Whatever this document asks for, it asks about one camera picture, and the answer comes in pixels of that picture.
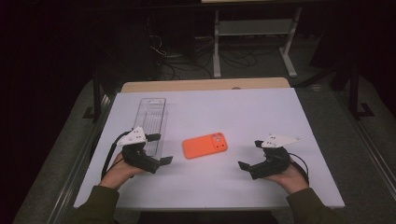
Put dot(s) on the white metal desk frame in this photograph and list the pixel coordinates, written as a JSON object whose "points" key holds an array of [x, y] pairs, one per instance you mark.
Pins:
{"points": [[252, 27]]}

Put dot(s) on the grey metal rail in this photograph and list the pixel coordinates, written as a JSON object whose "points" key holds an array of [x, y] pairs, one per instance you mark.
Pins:
{"points": [[373, 161], [77, 174]]}

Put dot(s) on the person's right hand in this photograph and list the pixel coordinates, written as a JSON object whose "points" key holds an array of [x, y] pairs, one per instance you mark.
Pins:
{"points": [[292, 180]]}

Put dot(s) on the light wooden table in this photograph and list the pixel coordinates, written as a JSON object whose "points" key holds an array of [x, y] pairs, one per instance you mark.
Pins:
{"points": [[186, 84]]}

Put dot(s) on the person's left hand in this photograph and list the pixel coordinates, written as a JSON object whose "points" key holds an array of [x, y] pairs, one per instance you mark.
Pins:
{"points": [[118, 174]]}

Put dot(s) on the orange phone case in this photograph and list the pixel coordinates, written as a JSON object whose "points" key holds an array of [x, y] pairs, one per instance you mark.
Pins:
{"points": [[202, 146]]}

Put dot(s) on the black metal stand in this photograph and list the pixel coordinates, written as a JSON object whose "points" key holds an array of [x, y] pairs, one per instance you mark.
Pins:
{"points": [[97, 102], [354, 93]]}

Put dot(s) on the white table cover board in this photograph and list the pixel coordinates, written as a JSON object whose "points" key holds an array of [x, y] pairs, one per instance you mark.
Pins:
{"points": [[218, 112]]}

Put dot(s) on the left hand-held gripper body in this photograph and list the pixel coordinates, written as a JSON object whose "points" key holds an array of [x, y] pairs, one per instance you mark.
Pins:
{"points": [[134, 137]]}

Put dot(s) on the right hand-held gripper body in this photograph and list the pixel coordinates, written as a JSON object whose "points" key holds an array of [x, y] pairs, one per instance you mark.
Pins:
{"points": [[274, 161]]}

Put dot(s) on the clear plastic tray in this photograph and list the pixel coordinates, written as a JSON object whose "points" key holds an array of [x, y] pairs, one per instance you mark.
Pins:
{"points": [[152, 118]]}

